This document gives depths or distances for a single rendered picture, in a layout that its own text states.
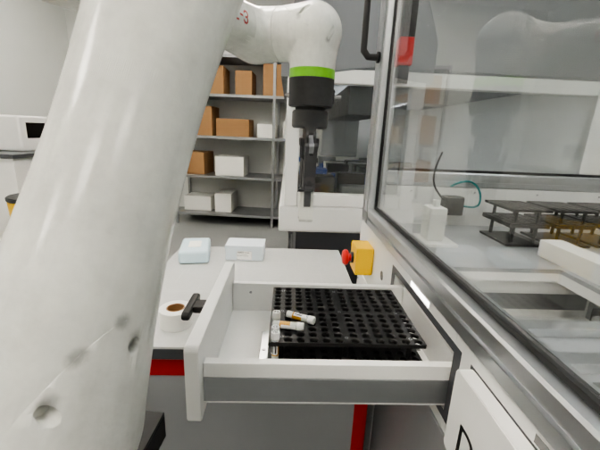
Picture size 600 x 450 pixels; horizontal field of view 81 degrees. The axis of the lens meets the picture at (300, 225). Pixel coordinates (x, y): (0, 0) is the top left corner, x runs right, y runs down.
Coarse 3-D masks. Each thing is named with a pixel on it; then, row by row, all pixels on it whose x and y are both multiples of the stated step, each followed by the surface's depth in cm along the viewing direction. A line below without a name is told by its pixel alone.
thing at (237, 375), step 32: (256, 288) 68; (352, 288) 68; (384, 288) 69; (256, 320) 66; (416, 320) 62; (224, 352) 56; (256, 352) 56; (448, 352) 49; (224, 384) 45; (256, 384) 45; (288, 384) 45; (320, 384) 45; (352, 384) 45; (384, 384) 46; (416, 384) 46
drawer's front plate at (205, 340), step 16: (224, 272) 63; (224, 288) 59; (208, 304) 52; (224, 304) 59; (208, 320) 48; (224, 320) 60; (192, 336) 44; (208, 336) 47; (224, 336) 60; (192, 352) 42; (208, 352) 47; (192, 368) 42; (192, 384) 43; (192, 400) 43; (192, 416) 44
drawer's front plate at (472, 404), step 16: (464, 384) 38; (480, 384) 37; (464, 400) 38; (480, 400) 35; (496, 400) 35; (448, 416) 42; (464, 416) 38; (480, 416) 35; (496, 416) 33; (448, 432) 42; (480, 432) 35; (496, 432) 32; (512, 432) 31; (448, 448) 41; (464, 448) 38; (480, 448) 35; (496, 448) 32; (512, 448) 30; (528, 448) 30
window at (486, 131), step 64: (448, 0) 53; (512, 0) 38; (576, 0) 29; (448, 64) 52; (512, 64) 37; (576, 64) 29; (384, 128) 87; (448, 128) 52; (512, 128) 37; (576, 128) 29; (384, 192) 85; (448, 192) 51; (512, 192) 36; (576, 192) 29; (448, 256) 50; (512, 256) 36; (576, 256) 28; (512, 320) 36; (576, 320) 28
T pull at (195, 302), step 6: (198, 294) 58; (192, 300) 56; (198, 300) 56; (204, 300) 57; (186, 306) 54; (192, 306) 54; (198, 306) 55; (186, 312) 52; (192, 312) 54; (198, 312) 55; (186, 318) 52
